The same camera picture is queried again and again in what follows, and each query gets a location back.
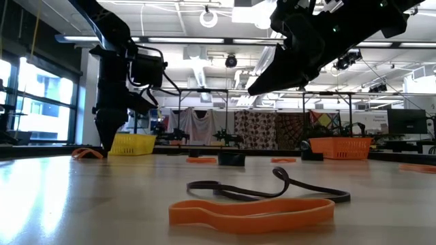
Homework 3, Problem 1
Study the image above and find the white ceiling ring light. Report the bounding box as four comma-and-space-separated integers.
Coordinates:
199, 9, 219, 29

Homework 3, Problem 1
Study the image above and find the thin black rubber band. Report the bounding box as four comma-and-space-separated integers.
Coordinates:
186, 166, 352, 204

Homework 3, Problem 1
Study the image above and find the black metal station frame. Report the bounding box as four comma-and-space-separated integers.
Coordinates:
301, 90, 354, 137
176, 87, 230, 147

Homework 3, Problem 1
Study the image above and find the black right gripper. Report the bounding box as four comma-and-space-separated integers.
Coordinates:
247, 0, 357, 96

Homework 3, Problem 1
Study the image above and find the black ceiling camera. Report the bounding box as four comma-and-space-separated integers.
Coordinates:
224, 53, 238, 69

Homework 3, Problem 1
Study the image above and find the brown patterned hanging cloth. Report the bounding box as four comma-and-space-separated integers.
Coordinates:
234, 109, 277, 150

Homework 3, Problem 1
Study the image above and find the dark background desk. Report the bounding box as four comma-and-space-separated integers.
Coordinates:
369, 133, 436, 154

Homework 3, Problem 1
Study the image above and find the orange mandala hanging cloth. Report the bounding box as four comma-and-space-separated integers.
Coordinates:
275, 112, 311, 150

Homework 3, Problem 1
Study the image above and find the black ceiling camera rig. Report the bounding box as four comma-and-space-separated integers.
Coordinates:
368, 82, 388, 94
333, 49, 362, 71

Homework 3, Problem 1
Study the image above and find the black background monitor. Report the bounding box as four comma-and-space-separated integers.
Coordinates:
387, 108, 429, 135

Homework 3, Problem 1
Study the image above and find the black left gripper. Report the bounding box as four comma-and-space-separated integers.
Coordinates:
90, 46, 157, 153

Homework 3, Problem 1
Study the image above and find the yellow plastic basket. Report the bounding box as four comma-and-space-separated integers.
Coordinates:
108, 133, 157, 157

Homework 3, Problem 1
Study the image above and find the white ceiling duct bundle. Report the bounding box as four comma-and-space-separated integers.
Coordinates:
251, 32, 283, 78

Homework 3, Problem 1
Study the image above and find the large framed window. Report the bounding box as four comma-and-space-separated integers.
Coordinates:
0, 47, 82, 144

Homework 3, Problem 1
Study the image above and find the yellow hanging strap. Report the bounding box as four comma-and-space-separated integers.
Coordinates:
29, 6, 44, 64

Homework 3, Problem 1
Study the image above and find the dark window-side equipment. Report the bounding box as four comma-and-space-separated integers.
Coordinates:
0, 103, 33, 146

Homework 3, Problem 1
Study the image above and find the orange plastic basket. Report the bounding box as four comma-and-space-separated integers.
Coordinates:
309, 137, 373, 161

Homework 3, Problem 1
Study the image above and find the multicolour hanging cloth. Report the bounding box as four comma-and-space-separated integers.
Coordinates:
309, 110, 341, 132

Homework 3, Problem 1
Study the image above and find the black metal table frame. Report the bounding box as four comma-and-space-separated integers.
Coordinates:
0, 144, 436, 163

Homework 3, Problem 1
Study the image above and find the white hanging cloth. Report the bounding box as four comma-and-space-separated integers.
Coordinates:
166, 107, 236, 147

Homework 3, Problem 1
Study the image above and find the small black block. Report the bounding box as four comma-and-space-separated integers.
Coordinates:
217, 151, 246, 167

